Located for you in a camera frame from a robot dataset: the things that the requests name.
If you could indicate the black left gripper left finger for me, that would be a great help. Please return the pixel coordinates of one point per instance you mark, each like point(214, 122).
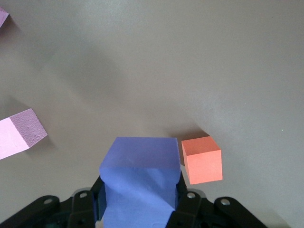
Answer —
point(78, 209)

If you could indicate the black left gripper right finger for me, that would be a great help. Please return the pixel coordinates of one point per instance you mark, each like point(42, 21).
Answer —
point(194, 211)

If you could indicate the orange foam cube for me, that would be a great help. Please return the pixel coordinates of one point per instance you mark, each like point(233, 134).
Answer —
point(202, 161)

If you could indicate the purple foam cube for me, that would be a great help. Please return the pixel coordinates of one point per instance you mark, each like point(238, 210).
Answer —
point(140, 166)

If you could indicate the pink foam cube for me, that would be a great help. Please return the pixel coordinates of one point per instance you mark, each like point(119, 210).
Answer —
point(16, 137)
point(2, 16)

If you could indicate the brown table mat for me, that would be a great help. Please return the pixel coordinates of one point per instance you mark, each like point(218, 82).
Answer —
point(166, 71)

